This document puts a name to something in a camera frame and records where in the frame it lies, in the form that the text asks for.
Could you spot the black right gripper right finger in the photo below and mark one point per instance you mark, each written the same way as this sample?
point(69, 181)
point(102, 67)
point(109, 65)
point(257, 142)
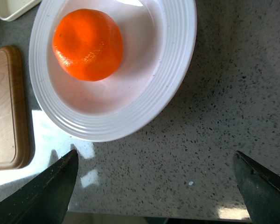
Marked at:
point(260, 189)

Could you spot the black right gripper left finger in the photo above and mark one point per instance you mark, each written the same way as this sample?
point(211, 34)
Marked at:
point(45, 199)

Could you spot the white ribbed plate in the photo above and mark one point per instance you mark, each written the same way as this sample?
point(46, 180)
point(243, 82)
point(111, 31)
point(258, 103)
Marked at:
point(159, 39)

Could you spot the orange fruit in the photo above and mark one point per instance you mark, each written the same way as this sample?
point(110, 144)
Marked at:
point(88, 44)

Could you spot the wooden cutting board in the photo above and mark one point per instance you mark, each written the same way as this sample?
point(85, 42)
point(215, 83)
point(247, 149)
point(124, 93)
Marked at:
point(14, 142)

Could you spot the cream bear tray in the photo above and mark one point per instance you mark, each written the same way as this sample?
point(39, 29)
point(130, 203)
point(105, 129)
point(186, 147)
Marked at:
point(13, 9)

